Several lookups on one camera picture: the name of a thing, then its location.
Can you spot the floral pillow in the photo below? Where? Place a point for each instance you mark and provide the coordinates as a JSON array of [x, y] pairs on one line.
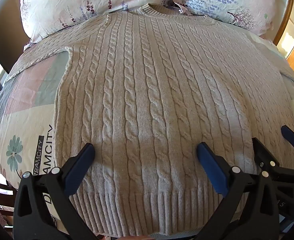
[[69, 2], [226, 0]]

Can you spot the printed patchwork bed sheet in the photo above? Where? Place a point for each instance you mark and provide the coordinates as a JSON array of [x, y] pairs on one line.
[[24, 120]]

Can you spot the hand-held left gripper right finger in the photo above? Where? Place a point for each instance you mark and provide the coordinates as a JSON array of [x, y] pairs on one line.
[[213, 171]]

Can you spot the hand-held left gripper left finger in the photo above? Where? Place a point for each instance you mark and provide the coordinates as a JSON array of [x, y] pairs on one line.
[[79, 166]]

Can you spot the dark headboard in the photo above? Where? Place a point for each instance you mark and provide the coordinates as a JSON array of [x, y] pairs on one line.
[[4, 30]]

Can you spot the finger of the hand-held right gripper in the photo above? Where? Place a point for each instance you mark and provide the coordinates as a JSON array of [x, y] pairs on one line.
[[264, 156], [292, 138]]

